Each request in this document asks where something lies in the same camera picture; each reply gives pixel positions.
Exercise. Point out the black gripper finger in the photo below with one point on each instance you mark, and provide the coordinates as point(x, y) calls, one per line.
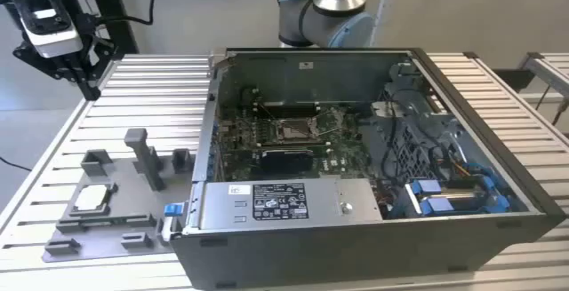
point(92, 86)
point(33, 63)

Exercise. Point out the silver CPU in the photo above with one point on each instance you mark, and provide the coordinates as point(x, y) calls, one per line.
point(91, 197)

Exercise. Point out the RAM slot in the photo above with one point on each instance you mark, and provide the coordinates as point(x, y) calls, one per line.
point(286, 106)

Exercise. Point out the CPU socket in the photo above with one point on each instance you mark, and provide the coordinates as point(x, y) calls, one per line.
point(296, 132)

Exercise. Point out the grey parts rack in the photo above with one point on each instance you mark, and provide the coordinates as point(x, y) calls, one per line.
point(133, 204)

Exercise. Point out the blue and white case latch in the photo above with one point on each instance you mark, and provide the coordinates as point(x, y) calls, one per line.
point(172, 210)

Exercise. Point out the black fan shroud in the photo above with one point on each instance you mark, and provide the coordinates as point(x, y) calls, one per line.
point(284, 160)

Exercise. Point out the green motherboard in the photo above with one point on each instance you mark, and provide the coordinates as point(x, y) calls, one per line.
point(346, 158)

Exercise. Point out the silver power supply unit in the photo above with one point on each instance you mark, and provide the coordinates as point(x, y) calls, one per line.
point(311, 217)

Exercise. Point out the grey metal drive cage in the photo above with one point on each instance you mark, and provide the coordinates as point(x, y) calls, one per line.
point(413, 144)

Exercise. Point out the black open PC case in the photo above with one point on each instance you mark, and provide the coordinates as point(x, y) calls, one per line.
point(355, 254)

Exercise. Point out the blue disk carrier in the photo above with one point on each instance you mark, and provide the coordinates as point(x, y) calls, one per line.
point(426, 187)
point(437, 206)

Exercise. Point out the black block beside table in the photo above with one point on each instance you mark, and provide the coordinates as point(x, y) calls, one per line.
point(513, 78)

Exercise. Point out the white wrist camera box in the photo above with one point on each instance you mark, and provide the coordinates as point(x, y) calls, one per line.
point(53, 38)

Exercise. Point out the black upright post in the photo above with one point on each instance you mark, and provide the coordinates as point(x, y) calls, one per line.
point(120, 34)

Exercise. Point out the aluminium frame rail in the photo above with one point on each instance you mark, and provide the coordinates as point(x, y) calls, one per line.
point(546, 66)

